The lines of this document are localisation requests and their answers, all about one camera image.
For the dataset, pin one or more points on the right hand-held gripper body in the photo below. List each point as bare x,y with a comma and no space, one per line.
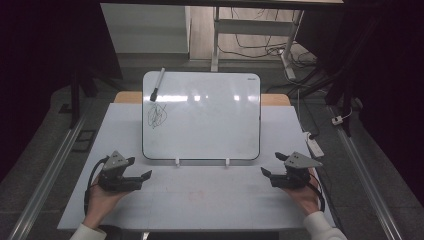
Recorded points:
295,178

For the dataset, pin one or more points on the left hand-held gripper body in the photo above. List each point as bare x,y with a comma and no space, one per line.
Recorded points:
115,181

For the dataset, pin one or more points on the black marker cap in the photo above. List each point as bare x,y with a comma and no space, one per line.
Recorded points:
154,96

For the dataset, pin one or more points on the white whiteboard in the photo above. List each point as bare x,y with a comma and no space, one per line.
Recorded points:
206,126

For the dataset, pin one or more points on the white whiteboard marker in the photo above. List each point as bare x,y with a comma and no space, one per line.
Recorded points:
159,80

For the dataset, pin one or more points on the person's right hand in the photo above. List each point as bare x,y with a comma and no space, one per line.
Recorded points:
308,200

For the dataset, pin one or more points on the person's left hand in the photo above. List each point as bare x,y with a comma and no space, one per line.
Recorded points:
100,205

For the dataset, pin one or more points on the white board stand foot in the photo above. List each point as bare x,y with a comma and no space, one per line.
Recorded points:
227,162
177,162

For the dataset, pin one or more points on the white power strip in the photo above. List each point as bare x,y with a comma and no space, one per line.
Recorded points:
315,146

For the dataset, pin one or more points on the person's right white sleeve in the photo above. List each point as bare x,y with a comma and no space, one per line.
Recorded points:
325,228

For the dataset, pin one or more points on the person's white sleeve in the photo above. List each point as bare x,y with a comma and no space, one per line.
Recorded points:
87,234
325,228

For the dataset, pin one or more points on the person's left white sleeve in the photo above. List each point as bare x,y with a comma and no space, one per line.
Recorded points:
87,234

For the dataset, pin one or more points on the wooden table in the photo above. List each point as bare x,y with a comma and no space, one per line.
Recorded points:
128,97

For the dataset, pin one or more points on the white table mat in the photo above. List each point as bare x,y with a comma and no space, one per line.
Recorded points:
206,200

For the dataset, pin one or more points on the white cabinet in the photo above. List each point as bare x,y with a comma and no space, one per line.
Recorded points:
146,30

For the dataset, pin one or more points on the aluminium rail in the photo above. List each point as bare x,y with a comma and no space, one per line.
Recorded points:
50,166
366,173

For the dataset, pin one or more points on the white desk frame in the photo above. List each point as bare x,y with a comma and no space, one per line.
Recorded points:
253,27

